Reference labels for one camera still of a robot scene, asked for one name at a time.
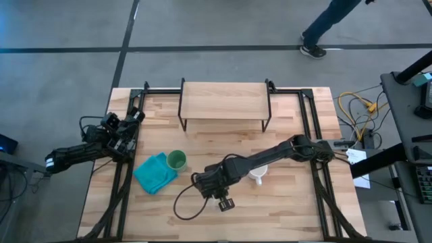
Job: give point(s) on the teal folded cloth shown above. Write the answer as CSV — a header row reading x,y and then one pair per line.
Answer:
x,y
155,173

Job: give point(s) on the black device with blue light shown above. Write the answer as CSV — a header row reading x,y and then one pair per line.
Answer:
x,y
7,144

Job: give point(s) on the wooden shelf with black legs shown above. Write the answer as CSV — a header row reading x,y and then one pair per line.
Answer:
x,y
224,101

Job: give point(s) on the black diagonal beam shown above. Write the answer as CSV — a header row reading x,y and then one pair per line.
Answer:
x,y
378,160

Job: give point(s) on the white paper sheet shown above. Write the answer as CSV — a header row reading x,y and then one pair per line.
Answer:
x,y
357,157

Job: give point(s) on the green cup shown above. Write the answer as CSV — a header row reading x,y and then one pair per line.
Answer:
x,y
176,160

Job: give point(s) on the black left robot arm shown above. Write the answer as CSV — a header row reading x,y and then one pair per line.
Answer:
x,y
77,153

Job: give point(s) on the black metal table frame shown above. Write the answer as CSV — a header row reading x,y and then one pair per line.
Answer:
x,y
162,91

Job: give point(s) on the grey side bench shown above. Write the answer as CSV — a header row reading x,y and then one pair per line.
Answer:
x,y
23,163

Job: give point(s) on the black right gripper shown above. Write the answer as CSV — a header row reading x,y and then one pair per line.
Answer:
x,y
214,180

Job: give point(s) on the person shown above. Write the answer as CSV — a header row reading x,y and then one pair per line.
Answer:
x,y
324,20

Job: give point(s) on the black keypad device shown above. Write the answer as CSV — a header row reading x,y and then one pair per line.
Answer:
x,y
425,184

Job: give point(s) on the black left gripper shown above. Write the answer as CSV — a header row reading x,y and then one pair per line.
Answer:
x,y
118,133

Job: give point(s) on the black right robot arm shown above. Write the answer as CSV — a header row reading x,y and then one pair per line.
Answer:
x,y
270,153

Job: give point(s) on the teal small box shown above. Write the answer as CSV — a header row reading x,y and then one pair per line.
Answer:
x,y
423,80

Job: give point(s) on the black pole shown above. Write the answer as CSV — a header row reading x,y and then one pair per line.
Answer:
x,y
415,67

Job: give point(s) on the white mug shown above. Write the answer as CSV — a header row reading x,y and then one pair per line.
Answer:
x,y
258,175

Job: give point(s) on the grey side table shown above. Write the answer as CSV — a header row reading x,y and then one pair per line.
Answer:
x,y
401,111

